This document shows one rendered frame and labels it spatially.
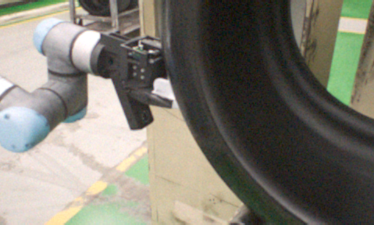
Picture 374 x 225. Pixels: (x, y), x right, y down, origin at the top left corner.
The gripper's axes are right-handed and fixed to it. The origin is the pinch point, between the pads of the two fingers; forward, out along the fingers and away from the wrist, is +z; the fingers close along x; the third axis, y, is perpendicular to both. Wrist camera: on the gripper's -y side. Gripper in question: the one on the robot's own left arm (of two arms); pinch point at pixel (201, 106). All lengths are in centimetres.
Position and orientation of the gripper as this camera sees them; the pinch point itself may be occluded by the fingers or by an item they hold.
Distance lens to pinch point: 57.6
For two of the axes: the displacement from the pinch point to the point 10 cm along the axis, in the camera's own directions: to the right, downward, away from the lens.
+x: 5.3, -3.8, 7.5
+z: 8.4, 3.5, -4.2
